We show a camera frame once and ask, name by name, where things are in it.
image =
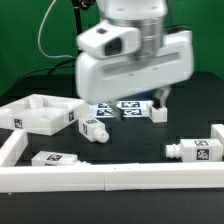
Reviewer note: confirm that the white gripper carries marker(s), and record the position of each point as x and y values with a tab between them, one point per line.
103	80

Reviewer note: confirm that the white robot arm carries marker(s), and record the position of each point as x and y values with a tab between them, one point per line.
145	15

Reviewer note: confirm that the white sheet with tags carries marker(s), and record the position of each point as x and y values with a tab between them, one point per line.
132	109

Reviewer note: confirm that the white U-shaped fence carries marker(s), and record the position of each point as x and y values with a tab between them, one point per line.
111	177

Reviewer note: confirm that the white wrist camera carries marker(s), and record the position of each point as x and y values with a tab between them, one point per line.
107	40

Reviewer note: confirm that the black camera pole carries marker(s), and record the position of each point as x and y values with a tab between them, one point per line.
79	5

